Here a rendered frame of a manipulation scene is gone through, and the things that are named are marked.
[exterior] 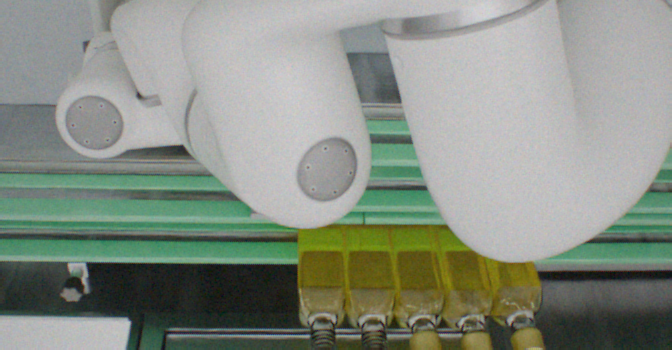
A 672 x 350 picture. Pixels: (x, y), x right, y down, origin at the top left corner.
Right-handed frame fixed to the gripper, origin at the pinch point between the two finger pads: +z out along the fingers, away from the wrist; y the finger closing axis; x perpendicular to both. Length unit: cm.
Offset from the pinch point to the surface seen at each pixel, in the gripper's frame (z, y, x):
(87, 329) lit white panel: -6.9, -8.4, -38.2
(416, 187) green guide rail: -3.9, 33.9, -16.9
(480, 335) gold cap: -22, 39, -26
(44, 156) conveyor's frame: 1.8, -14.5, -17.2
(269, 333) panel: -7.0, 15.9, -37.9
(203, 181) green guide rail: -0.4, 6.5, -18.8
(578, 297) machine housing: 2, 62, -37
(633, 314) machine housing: -2, 70, -38
